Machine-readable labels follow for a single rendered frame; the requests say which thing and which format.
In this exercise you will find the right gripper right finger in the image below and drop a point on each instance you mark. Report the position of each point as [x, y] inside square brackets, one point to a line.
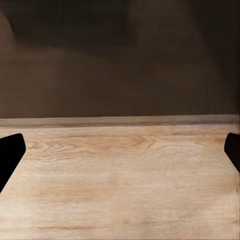
[232, 149]

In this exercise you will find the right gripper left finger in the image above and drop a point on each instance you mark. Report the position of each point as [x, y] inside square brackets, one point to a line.
[12, 149]

